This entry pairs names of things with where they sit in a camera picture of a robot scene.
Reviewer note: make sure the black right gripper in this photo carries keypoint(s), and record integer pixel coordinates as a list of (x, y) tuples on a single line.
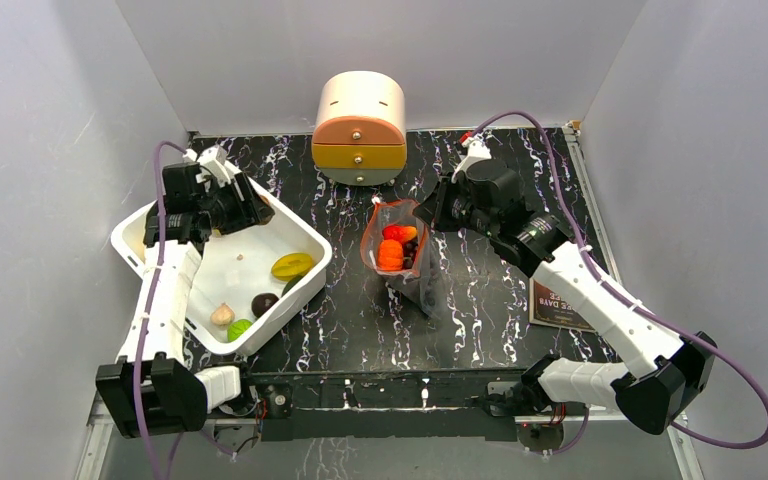
[(438, 208)]

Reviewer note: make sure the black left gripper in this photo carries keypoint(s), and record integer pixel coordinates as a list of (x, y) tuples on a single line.
[(250, 210)]

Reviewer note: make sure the orange tangerine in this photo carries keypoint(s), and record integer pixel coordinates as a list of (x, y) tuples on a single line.
[(390, 255)]

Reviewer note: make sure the white garlic bulb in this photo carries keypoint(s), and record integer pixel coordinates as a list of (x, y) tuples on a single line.
[(222, 316)]

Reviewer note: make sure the black metal base frame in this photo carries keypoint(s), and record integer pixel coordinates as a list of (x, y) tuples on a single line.
[(482, 403)]

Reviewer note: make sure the green avocado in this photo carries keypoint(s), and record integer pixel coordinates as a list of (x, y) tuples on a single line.
[(291, 284)]

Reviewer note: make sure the brown book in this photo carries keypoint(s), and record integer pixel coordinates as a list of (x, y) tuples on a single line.
[(546, 308)]

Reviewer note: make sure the bright green lime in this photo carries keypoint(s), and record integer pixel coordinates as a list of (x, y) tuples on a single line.
[(238, 328)]

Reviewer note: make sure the red grape bunch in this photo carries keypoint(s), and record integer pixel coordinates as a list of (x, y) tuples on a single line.
[(410, 250)]

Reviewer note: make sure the dark purple fig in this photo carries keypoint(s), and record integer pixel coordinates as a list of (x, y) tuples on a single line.
[(262, 303)]

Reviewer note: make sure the pastel mini drawer cabinet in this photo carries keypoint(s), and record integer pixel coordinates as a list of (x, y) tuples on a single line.
[(359, 137)]

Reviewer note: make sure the white plastic bin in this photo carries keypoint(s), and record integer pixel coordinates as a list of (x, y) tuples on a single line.
[(222, 278)]

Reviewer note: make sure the yellow star fruit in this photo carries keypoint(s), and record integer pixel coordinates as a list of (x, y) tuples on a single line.
[(291, 266)]

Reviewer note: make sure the clear zip top bag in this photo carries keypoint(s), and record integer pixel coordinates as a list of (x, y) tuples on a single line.
[(423, 284)]

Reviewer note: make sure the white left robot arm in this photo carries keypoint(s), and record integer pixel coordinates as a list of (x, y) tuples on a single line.
[(148, 390)]

